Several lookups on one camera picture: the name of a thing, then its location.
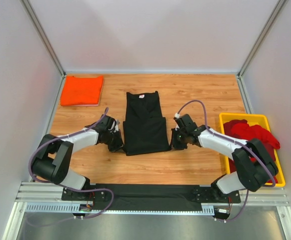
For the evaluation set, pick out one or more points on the yellow plastic bin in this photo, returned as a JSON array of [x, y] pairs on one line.
[[253, 119]]

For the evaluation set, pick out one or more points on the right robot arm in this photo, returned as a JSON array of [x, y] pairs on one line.
[[254, 165]]

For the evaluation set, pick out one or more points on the red t-shirt in bin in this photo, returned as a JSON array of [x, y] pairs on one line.
[[241, 129]]

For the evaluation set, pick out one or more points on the right aluminium frame post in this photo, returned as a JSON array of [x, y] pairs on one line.
[[280, 4]]

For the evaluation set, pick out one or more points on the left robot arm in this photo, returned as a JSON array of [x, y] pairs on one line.
[[50, 163]]

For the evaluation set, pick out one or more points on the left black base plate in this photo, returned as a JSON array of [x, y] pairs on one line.
[[71, 195]]

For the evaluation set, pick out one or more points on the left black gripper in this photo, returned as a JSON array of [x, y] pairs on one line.
[[116, 142]]

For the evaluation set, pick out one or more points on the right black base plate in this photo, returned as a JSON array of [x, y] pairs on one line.
[[211, 194]]

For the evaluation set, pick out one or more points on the black t-shirt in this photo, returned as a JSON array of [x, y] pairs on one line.
[[144, 128]]

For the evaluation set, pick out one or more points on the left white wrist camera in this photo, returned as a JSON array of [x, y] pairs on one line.
[[115, 126]]

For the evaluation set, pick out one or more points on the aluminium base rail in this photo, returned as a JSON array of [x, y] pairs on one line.
[[47, 198]]

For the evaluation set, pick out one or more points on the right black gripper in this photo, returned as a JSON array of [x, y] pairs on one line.
[[176, 139]]

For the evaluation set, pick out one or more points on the aluminium frame post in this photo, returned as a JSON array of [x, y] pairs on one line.
[[280, 4], [42, 35]]

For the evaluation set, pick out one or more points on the folded orange t-shirt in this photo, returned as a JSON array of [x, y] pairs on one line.
[[84, 80]]

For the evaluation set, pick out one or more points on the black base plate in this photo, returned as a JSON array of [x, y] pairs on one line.
[[211, 194], [71, 195]]

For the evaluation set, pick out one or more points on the left aluminium frame post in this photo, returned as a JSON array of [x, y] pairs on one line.
[[42, 35]]

